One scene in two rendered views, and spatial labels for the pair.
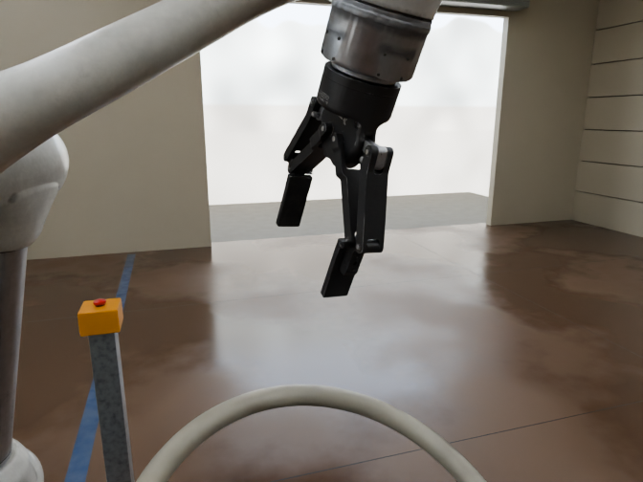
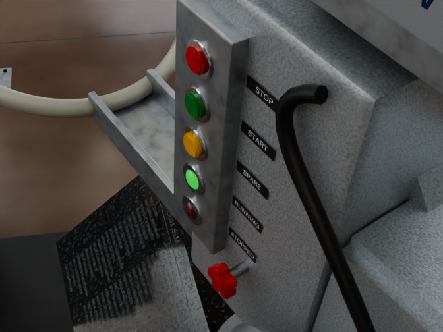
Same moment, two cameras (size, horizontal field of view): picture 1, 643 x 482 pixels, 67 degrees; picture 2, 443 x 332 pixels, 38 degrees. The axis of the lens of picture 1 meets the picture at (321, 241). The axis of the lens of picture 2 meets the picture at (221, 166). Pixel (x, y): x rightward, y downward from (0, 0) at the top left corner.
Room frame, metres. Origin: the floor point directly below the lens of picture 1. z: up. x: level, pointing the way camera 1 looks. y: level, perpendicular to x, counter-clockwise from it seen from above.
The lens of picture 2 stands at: (-0.54, -0.36, 1.83)
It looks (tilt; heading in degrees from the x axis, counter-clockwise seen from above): 47 degrees down; 2
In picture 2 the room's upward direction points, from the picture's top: 5 degrees clockwise
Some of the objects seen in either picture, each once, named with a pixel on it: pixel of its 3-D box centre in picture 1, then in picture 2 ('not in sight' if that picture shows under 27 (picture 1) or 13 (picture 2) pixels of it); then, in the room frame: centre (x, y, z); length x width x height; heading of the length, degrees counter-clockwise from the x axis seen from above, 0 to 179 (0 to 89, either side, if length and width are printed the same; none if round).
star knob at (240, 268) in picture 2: not in sight; (232, 273); (-0.15, -0.37, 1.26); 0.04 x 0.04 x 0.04; 42
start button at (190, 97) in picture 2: not in sight; (196, 104); (-0.10, -0.32, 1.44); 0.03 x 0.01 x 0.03; 42
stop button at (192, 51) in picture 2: not in sight; (198, 59); (-0.10, -0.32, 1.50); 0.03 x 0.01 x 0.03; 42
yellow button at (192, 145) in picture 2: not in sight; (194, 144); (-0.10, -0.32, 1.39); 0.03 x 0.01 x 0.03; 42
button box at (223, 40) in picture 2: not in sight; (207, 138); (-0.09, -0.33, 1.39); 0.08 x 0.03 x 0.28; 42
